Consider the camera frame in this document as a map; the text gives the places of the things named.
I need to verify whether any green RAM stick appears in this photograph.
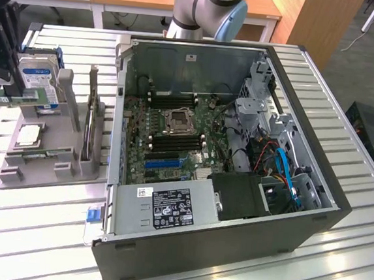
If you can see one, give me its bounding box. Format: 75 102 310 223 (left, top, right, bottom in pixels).
20 146 61 163
0 84 50 112

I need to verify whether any black RAM slot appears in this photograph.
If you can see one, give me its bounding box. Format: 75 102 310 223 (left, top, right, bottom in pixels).
149 97 198 109
149 93 198 104
150 131 206 144
150 134 206 148
151 139 206 152
148 89 198 100

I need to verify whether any hard disk with blue label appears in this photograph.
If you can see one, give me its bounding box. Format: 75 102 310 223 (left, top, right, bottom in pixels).
13 51 66 117

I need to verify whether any silver CPU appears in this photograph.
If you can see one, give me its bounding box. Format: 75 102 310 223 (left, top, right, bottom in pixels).
15 124 44 149

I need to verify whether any graphics card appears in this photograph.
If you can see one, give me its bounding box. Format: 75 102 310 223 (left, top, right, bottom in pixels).
80 63 106 164

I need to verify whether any grey parts rack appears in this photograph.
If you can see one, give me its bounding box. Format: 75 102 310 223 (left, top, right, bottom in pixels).
0 55 111 199

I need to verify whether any green motherboard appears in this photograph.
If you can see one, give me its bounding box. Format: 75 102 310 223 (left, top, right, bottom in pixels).
116 86 241 196

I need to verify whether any blue case latch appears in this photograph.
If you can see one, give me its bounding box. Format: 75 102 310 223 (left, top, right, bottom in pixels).
86 204 104 226

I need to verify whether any long black expansion slot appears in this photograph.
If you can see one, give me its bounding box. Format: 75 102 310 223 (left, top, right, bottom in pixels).
144 149 181 166

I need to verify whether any CPU socket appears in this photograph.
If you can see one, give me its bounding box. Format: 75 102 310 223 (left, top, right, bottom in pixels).
160 106 202 139

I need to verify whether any silver power supply unit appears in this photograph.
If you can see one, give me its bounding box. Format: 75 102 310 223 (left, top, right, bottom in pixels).
106 172 225 248

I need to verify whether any blue expansion slot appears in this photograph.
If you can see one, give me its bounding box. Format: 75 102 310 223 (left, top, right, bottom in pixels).
143 156 187 174

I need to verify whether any silver chipset heatsink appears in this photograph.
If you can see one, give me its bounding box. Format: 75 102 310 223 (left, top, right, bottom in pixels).
194 168 214 183

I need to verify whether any silver metal disk bay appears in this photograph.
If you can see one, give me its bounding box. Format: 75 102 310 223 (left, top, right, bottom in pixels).
223 57 337 212

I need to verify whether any black plastic fan shroud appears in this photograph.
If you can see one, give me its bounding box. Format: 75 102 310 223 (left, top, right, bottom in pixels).
208 170 275 226

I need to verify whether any black open PC case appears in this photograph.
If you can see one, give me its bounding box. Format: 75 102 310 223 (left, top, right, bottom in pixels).
87 28 367 280

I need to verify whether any wooden cabinet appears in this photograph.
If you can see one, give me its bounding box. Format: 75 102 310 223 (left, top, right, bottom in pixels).
264 0 358 72

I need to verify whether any red wire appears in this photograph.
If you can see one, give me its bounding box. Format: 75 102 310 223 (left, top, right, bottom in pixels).
258 140 278 162

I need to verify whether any blue flat wire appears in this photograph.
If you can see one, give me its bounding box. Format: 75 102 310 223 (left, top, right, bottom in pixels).
270 147 307 210

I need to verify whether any white floor cable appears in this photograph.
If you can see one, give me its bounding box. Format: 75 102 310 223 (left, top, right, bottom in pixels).
340 25 369 54

